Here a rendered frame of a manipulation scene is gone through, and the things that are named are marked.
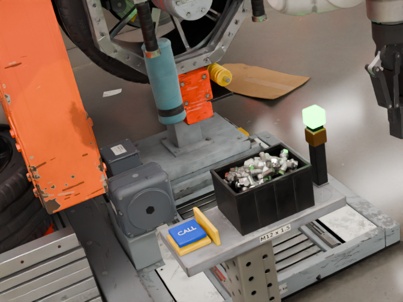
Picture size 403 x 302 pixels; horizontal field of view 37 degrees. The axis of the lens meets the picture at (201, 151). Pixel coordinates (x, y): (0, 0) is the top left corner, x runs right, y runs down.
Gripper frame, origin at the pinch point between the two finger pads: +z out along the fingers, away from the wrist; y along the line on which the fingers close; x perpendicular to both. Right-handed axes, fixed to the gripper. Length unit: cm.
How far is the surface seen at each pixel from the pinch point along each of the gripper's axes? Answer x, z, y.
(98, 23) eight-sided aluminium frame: 95, -10, -20
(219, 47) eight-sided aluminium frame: 91, 9, 16
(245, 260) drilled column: 27, 36, -24
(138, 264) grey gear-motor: 76, 61, -36
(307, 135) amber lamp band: 28.6, 13.6, 0.2
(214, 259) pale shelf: 24, 29, -33
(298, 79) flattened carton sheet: 161, 71, 98
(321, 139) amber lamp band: 26.1, 14.8, 2.2
